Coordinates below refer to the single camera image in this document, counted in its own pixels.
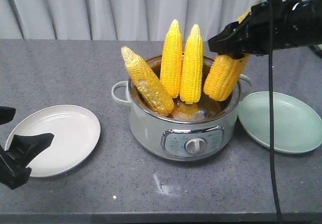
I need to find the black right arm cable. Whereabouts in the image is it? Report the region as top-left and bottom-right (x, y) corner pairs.
(259, 0), (284, 224)

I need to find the sage green electric cooker pot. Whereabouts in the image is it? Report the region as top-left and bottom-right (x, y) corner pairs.
(111, 74), (254, 161)

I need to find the light green round plate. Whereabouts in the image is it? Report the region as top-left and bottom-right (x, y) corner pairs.
(238, 92), (321, 154)

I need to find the grey pleated curtain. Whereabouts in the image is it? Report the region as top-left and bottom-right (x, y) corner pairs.
(1, 0), (263, 41)

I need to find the white round plate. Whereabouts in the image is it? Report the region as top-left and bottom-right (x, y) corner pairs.
(5, 105), (101, 178)

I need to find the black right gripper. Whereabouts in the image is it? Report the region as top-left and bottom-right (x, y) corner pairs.
(208, 0), (301, 60)

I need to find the pale-tipped corn cob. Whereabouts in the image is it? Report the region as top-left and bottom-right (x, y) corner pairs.
(121, 46), (174, 116)

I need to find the orange-yellow corn cob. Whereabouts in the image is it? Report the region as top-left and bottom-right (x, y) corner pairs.
(203, 1), (262, 102)

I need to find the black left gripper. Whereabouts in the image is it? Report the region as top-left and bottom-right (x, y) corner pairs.
(0, 106), (54, 190)

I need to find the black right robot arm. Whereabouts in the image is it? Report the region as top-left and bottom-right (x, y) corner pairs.
(208, 0), (321, 59)

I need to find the yellow corn cob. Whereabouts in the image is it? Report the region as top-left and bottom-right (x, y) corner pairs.
(180, 24), (204, 105)
(159, 19), (183, 99)

